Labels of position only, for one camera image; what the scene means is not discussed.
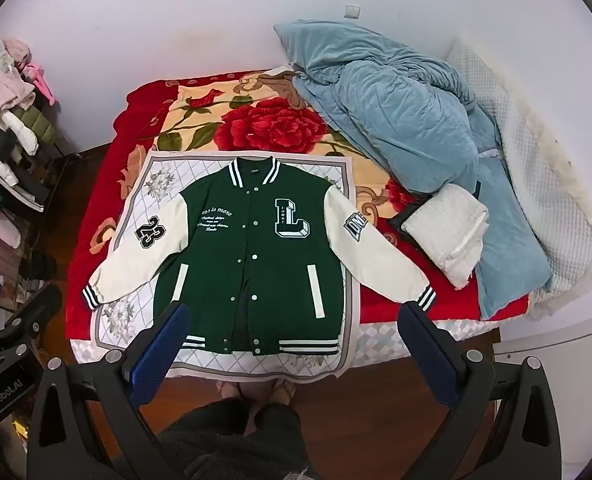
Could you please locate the white folded towel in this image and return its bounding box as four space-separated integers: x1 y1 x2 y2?
401 183 490 290

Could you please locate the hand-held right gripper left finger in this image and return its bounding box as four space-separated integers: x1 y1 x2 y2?
26 301 191 480

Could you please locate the person's dark fuzzy clothing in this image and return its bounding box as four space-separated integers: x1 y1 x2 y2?
160 397 323 480

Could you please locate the white quilted mattress pad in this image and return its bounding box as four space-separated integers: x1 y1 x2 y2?
446 40 592 311

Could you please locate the red floral blanket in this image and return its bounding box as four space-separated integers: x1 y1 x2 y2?
68 67 529 367

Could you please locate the person's foot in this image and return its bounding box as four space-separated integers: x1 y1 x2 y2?
215 379 249 403
267 377 297 407

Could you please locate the olive puffer vest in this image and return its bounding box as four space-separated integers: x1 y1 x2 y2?
20 104 59 147

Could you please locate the white diamond-pattern floral mat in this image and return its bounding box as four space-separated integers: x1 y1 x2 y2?
92 150 361 384

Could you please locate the flat black object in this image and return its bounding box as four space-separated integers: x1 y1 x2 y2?
388 200 433 241

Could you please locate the bright pink cloth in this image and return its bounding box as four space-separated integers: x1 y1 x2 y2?
23 61 56 107

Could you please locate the checked bed sheet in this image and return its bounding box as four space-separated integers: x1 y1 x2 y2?
70 305 502 368

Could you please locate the green and white varsity jacket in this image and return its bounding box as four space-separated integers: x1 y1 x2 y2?
82 156 439 357

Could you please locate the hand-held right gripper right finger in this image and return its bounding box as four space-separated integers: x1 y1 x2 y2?
397 301 563 480

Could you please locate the person's left foot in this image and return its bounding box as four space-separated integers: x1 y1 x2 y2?
215 379 249 403

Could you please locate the person's right foot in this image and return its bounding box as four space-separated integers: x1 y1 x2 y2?
267 377 297 407

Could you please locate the blue velvet quilt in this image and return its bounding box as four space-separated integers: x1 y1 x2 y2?
274 21 554 320

